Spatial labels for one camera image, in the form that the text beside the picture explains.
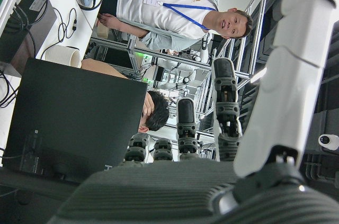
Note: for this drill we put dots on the man in black shirt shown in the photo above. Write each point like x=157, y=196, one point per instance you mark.
x=156, y=112

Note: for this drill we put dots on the black computer monitor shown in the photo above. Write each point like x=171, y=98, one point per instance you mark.
x=79, y=115

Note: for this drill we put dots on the white security camera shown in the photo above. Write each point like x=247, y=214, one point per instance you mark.
x=328, y=140

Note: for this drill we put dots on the black computer tower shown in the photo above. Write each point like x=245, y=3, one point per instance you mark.
x=39, y=17

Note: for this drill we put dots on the white mug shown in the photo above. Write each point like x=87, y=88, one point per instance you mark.
x=62, y=55

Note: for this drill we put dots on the aluminium frame structure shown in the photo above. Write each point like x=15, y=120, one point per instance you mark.
x=257, y=36

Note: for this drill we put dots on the man in white shirt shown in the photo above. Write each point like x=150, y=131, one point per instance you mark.
x=164, y=9

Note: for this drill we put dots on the right white dexterous robot hand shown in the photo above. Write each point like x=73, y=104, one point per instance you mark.
x=159, y=195

